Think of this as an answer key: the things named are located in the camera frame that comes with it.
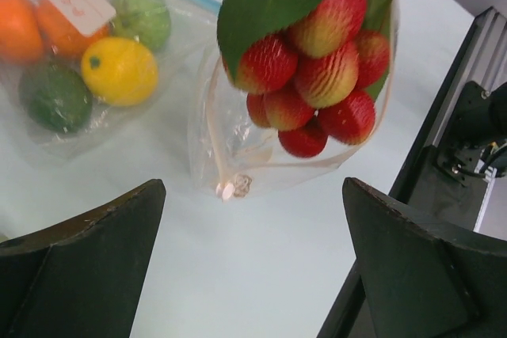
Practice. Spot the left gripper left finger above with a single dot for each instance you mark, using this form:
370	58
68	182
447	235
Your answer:
82	277

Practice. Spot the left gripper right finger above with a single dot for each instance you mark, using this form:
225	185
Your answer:
422	276

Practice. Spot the polka dot strawberry bag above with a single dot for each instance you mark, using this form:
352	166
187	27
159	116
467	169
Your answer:
234	158

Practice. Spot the fake strawberry bunch with leaves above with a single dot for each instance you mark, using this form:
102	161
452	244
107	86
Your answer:
310	69

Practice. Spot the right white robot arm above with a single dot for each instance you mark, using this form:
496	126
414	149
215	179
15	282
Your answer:
469	162

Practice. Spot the blue zip citrus bag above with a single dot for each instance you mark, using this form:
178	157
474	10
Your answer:
75	71

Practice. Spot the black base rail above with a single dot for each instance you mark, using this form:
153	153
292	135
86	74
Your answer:
481	58

